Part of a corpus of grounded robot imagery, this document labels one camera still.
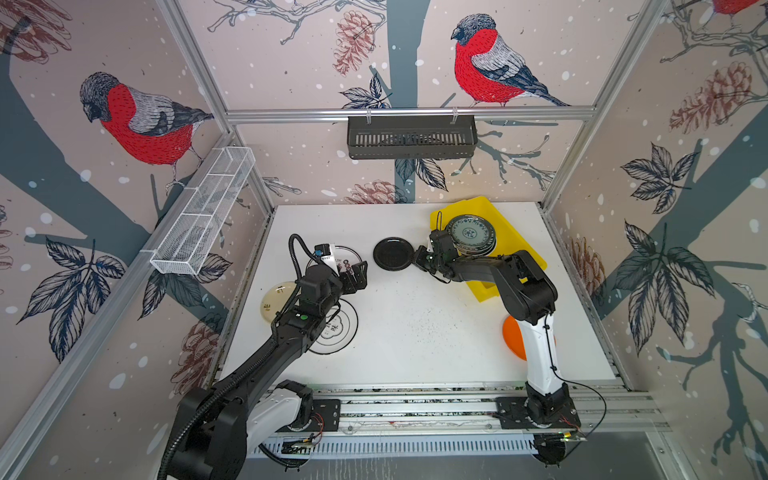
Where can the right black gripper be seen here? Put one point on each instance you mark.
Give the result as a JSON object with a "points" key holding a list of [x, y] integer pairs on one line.
{"points": [[420, 258]]}

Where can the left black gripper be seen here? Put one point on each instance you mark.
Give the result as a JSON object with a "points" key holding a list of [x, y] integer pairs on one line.
{"points": [[359, 279]]}

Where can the teal patterned plate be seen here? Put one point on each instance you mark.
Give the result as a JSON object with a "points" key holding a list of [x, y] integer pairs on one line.
{"points": [[472, 235]]}

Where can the black round plate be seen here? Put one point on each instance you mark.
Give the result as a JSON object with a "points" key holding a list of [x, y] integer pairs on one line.
{"points": [[393, 254]]}

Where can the white plate black flower outline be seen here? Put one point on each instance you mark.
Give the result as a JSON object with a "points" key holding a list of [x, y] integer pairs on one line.
{"points": [[341, 328]]}

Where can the yellow plastic bin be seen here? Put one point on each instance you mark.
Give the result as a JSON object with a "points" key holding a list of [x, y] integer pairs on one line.
{"points": [[508, 239]]}

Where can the orange plate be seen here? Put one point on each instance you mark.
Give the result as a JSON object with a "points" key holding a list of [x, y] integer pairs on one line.
{"points": [[512, 337]]}

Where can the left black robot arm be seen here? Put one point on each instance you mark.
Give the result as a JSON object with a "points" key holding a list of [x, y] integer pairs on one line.
{"points": [[215, 428]]}

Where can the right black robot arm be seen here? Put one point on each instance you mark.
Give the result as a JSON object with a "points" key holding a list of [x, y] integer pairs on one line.
{"points": [[529, 297]]}

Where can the white plate red characters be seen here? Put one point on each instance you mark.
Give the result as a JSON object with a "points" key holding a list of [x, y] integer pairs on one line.
{"points": [[344, 253]]}

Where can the cream yellow small plate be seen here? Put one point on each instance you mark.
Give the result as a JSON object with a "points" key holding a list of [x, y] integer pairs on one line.
{"points": [[275, 299]]}

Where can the black hanging basket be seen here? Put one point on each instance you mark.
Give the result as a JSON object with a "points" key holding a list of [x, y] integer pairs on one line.
{"points": [[411, 137]]}

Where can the horizontal aluminium bar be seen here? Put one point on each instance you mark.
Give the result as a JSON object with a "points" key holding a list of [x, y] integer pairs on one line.
{"points": [[554, 113]]}

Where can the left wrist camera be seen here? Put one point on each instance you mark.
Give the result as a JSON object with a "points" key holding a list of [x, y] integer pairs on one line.
{"points": [[327, 254]]}

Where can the aluminium rail base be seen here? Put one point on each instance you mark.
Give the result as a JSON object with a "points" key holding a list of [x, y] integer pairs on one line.
{"points": [[371, 423]]}

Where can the white wire mesh basket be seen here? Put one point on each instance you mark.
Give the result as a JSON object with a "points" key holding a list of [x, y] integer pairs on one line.
{"points": [[186, 246]]}

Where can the aluminium corner post right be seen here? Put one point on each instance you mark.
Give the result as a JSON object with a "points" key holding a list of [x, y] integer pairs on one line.
{"points": [[639, 35]]}

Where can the aluminium corner post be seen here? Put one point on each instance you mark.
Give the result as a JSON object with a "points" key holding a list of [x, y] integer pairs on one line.
{"points": [[639, 35], [181, 31]]}

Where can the aluminium corner post left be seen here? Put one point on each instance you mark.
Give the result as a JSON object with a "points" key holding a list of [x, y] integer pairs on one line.
{"points": [[181, 31]]}

